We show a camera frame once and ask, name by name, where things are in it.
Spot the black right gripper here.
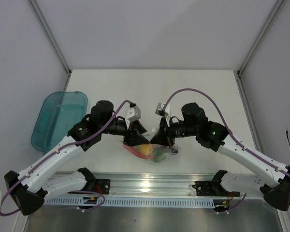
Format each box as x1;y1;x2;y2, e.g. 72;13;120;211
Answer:
150;116;198;148

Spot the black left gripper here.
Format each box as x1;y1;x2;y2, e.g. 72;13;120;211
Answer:
100;118;150;146

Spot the green bell pepper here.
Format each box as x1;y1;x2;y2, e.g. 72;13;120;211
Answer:
150;149;166;163

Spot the clear dotted zip top bag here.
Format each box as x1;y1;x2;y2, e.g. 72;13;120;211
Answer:
120;128;182;165

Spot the red chili pepper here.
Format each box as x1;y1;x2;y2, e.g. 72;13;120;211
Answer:
123;145;152;160

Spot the purple eggplant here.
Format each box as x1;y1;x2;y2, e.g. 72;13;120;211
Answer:
167;146;180;155

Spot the yellow lemon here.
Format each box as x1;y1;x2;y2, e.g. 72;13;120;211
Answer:
138;144;153;156

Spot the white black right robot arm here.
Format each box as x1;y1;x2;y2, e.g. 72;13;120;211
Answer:
150;102;290;211

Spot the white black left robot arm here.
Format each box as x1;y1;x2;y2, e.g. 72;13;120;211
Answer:
3;100;149;216

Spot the teal plastic bin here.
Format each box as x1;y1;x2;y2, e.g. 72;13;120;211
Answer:
31;91;88;153

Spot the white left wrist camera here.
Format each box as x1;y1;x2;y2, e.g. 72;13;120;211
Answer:
125;103;141;128

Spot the aluminium front rail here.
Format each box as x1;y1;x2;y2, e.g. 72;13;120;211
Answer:
23;173;287;200

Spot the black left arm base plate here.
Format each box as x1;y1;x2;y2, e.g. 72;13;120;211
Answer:
67;178;111;195

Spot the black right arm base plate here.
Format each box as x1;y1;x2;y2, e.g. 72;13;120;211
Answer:
192;181;240;197

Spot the white slotted cable duct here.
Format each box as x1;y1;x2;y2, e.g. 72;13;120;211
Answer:
44;196;215;209

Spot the left aluminium corner post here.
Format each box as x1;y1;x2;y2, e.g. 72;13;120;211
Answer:
26;0;72;75

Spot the aluminium corner post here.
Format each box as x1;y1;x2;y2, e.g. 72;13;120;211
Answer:
26;0;72;75
236;0;287;75

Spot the right aluminium corner post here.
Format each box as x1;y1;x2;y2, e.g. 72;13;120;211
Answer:
236;0;287;75

